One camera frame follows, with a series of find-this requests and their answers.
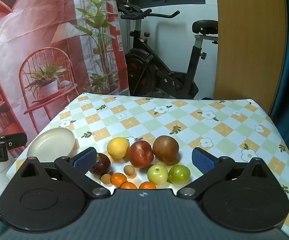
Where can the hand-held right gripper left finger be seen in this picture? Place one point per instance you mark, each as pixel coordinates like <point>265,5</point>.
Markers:
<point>84,161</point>

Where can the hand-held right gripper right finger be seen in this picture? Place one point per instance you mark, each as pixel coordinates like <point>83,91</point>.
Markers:
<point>203,161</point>

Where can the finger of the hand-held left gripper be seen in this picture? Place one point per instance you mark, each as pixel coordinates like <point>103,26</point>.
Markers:
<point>17,140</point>

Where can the dark purple mangosteen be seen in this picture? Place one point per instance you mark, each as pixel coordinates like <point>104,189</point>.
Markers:
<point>101,165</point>

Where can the small tan longan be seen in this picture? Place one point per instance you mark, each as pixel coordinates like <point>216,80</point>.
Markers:
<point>106,179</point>
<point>129,170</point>

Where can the yellow round fruit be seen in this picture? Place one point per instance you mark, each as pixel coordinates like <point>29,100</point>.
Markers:
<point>118,148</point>

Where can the small orange tangerine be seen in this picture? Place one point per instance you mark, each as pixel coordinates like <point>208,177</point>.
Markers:
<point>118,179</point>
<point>128,186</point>
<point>147,186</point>

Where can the brown red apple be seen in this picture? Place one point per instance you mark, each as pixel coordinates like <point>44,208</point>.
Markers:
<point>165,150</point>

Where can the checkered floral tablecloth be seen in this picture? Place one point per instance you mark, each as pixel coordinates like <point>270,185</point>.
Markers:
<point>209,135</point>

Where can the black exercise bike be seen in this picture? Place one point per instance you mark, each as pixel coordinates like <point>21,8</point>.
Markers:
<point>159,67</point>

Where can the printed backdrop cloth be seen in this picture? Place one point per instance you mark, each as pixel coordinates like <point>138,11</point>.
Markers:
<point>34,30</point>

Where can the wooden board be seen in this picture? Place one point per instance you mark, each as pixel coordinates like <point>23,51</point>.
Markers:
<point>249,42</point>

